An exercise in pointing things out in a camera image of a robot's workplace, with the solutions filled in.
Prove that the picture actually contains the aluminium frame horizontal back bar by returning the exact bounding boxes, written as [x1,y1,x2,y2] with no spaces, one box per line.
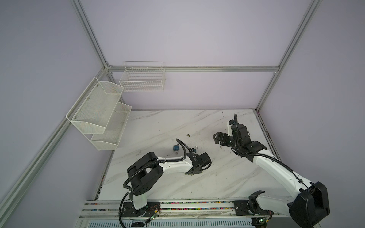
[108,66,279,72]

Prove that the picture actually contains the white mesh two-tier shelf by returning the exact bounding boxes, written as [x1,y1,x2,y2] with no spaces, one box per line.
[66,78,132,151]

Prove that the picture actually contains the white wire basket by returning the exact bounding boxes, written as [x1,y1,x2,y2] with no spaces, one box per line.
[119,61,165,92]

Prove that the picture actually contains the aluminium frame post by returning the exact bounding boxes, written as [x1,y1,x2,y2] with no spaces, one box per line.
[255,0,322,112]
[70,0,108,68]

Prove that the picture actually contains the aluminium table edge rail right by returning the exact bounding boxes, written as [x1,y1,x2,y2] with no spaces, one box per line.
[253,109,281,161]

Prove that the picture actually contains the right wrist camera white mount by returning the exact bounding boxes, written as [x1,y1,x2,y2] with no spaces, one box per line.
[226,119,235,136]

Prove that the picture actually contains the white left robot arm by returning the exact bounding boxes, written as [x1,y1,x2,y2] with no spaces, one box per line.
[123,152,212,217]

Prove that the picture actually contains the aluminium frame post back left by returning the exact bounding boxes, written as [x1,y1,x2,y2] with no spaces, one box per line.
[70,0,108,68]

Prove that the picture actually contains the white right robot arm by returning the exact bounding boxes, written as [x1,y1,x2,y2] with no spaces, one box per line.
[213,120,330,228]

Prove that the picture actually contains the aluminium frame post back right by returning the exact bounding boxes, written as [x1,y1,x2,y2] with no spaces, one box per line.
[255,0,322,112]

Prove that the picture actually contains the white ventilated cover strip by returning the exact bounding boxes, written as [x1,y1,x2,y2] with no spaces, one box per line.
[87,218,255,228]

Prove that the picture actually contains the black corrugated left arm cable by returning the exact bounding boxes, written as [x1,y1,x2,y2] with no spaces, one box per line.
[118,138,197,228]

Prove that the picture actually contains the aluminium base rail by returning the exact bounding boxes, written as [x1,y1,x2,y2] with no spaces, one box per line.
[76,199,321,228]

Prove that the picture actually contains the aluminium frame left wall bar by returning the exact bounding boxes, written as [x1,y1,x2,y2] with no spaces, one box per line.
[1,68,107,226]

